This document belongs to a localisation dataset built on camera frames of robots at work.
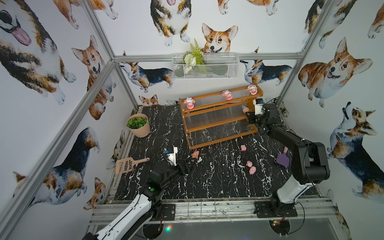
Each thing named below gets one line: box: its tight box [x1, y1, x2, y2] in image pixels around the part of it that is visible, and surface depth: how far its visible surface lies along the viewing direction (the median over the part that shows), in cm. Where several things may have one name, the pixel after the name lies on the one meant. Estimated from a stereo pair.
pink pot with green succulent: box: [126, 113, 150, 138], surface depth 96 cm
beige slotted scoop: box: [115, 157, 150, 175], surface depth 92 cm
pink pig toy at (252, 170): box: [249, 166, 257, 175], surface depth 87 cm
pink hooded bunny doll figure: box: [184, 97, 195, 110], surface depth 81 cm
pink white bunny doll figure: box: [247, 84, 258, 95], surface depth 89 cm
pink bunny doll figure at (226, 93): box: [221, 89, 233, 101], surface depth 86 cm
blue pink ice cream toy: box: [242, 103, 250, 113], surface depth 97 cm
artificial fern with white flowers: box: [183, 38, 205, 75], surface depth 84 cm
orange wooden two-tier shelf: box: [178, 84, 264, 150], surface depth 99 cm
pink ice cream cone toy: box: [192, 150, 200, 159], surface depth 94 cm
